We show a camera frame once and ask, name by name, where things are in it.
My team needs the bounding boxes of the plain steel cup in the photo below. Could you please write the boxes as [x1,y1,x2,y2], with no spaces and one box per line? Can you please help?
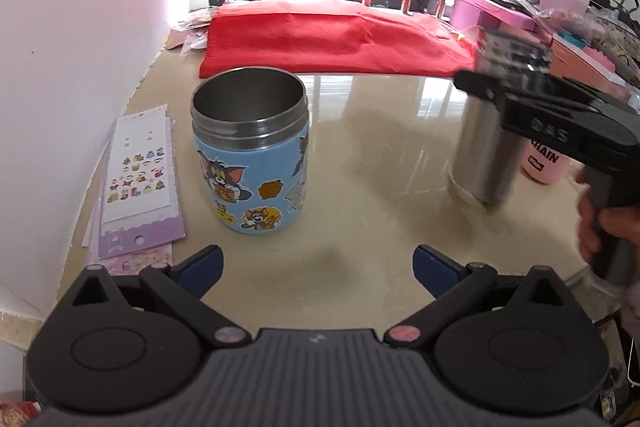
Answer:
[448,94,523,209]

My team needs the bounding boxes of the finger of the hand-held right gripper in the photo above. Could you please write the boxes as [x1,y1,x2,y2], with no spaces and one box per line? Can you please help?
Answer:
[453,70,521,108]
[476,28,552,80]

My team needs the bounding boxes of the stack of sticker sheets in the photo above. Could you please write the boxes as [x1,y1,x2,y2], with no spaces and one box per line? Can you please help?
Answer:
[81,104,189,269]

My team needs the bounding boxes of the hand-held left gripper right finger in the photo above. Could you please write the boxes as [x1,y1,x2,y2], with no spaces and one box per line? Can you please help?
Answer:
[384,244,571,350]

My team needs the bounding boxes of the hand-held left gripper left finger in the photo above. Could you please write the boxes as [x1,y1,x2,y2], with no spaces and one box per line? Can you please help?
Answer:
[70,245,252,350]

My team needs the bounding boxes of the pile of paper packets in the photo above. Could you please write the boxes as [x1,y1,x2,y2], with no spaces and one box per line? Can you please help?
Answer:
[166,5,222,54]

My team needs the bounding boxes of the red printed packet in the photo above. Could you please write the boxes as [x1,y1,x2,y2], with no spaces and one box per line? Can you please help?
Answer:
[0,401,40,427]

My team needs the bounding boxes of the pink round box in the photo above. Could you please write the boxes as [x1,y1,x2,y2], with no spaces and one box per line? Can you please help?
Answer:
[451,0,537,44]

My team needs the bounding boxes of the blue cartoon steel cup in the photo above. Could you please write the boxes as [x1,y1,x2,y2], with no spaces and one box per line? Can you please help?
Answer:
[189,66,312,236]

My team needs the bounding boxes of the person's right hand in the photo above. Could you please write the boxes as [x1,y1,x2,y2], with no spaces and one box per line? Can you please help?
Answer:
[575,167,640,265]

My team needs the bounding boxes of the pink cup with black print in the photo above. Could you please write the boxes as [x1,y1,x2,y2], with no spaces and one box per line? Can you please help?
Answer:
[519,136,577,186]

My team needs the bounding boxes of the salmon pink box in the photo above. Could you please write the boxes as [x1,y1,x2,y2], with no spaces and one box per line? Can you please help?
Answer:
[547,34,632,88]

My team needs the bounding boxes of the red cloth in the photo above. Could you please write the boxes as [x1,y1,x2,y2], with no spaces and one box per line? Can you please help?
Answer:
[199,0,482,78]

